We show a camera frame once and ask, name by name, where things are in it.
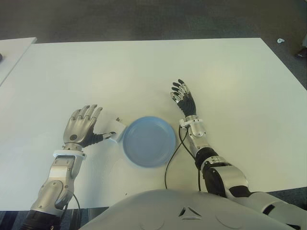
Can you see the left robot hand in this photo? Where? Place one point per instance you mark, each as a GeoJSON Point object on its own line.
{"type": "Point", "coordinates": [76, 129]}

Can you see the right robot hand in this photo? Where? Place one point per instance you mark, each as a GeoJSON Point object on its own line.
{"type": "Point", "coordinates": [188, 106]}

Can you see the white charger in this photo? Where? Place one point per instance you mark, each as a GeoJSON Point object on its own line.
{"type": "Point", "coordinates": [115, 125]}

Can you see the blue plate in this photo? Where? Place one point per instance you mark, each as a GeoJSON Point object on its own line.
{"type": "Point", "coordinates": [149, 141]}

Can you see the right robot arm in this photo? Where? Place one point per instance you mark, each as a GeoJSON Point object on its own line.
{"type": "Point", "coordinates": [230, 175]}

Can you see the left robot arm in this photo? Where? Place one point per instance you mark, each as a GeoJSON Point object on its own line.
{"type": "Point", "coordinates": [60, 177]}

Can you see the white side table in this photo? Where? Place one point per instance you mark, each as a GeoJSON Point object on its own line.
{"type": "Point", "coordinates": [12, 49]}

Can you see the silver robot torso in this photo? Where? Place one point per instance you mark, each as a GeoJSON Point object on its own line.
{"type": "Point", "coordinates": [168, 210]}

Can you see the small white floor object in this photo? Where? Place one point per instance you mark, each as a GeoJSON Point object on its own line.
{"type": "Point", "coordinates": [280, 41]}

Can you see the dark shoe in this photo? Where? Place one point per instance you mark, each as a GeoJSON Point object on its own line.
{"type": "Point", "coordinates": [302, 54]}

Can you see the person's trouser leg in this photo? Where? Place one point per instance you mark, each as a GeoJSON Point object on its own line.
{"type": "Point", "coordinates": [305, 41]}

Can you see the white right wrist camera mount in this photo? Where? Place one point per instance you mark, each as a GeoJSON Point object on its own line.
{"type": "Point", "coordinates": [182, 122]}

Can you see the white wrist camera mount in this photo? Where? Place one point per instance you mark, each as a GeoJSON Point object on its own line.
{"type": "Point", "coordinates": [182, 122]}
{"type": "Point", "coordinates": [62, 152]}

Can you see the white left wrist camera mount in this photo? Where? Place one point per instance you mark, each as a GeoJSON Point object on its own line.
{"type": "Point", "coordinates": [62, 152]}

